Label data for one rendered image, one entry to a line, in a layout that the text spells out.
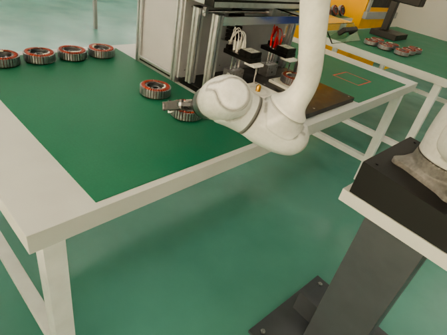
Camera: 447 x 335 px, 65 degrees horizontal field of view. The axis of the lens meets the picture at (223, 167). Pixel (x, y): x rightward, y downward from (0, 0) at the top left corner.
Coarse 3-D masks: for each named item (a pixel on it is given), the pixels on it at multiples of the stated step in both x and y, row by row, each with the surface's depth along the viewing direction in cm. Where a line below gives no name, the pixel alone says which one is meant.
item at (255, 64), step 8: (224, 48) 143; (232, 48) 145; (248, 48) 140; (232, 56) 142; (240, 56) 138; (248, 56) 136; (256, 56) 137; (232, 64) 144; (248, 64) 137; (256, 64) 137
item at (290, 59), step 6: (264, 48) 158; (270, 48) 156; (276, 48) 154; (282, 48) 152; (288, 48) 152; (294, 48) 154; (276, 54) 155; (282, 54) 152; (288, 54) 152; (294, 54) 155; (270, 60) 162; (288, 60) 152; (294, 60) 154
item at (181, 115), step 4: (184, 100) 120; (172, 112) 115; (176, 112) 114; (180, 112) 113; (184, 112) 113; (188, 112) 113; (192, 112) 114; (176, 116) 114; (180, 116) 114; (184, 116) 113; (188, 116) 114; (192, 116) 114; (196, 116) 115; (184, 120) 114; (188, 120) 114; (192, 120) 115; (196, 120) 116
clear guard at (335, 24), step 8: (328, 24) 134; (336, 24) 138; (344, 24) 143; (352, 24) 147; (328, 32) 133; (336, 32) 137; (336, 40) 135; (344, 40) 139; (352, 40) 144; (360, 40) 149
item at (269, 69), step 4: (264, 64) 160; (268, 64) 160; (272, 64) 161; (276, 64) 163; (260, 68) 163; (264, 68) 161; (268, 68) 160; (272, 68) 162; (276, 68) 164; (260, 72) 163; (264, 72) 162; (268, 72) 162; (272, 72) 164
